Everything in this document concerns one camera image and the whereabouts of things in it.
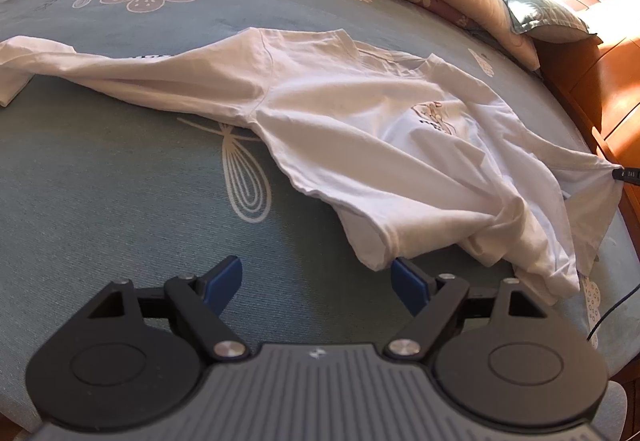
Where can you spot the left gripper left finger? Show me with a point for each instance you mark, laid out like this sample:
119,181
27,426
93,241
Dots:
132,355

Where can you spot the white long sleeve shirt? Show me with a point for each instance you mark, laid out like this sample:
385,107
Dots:
413,154

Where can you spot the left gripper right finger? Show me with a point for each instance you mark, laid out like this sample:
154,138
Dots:
501,356

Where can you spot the wooden headboard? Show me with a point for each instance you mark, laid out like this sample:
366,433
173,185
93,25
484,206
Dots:
597,78

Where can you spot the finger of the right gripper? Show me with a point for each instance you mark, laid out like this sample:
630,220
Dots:
627,175

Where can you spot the blue grey pillow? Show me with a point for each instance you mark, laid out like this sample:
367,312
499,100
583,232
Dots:
547,21

